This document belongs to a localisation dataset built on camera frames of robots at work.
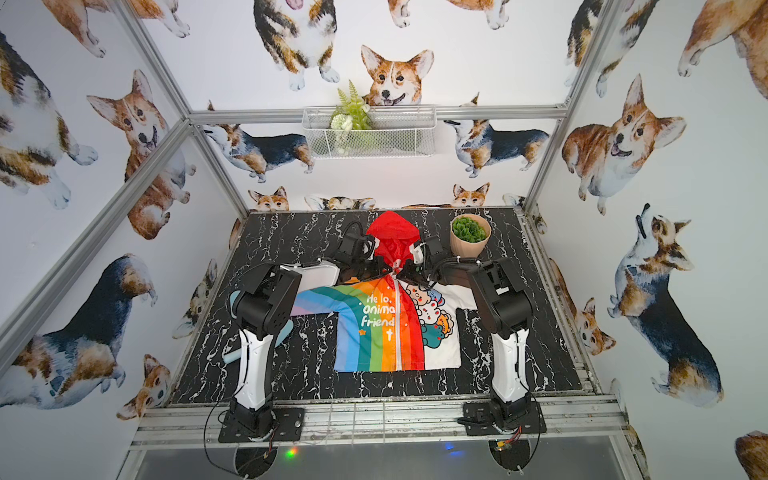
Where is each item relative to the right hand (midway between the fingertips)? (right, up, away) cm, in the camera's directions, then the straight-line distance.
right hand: (393, 274), depth 98 cm
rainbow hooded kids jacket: (-1, -14, -8) cm, 16 cm away
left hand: (+2, +3, +2) cm, 4 cm away
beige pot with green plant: (+25, +13, 0) cm, 28 cm away
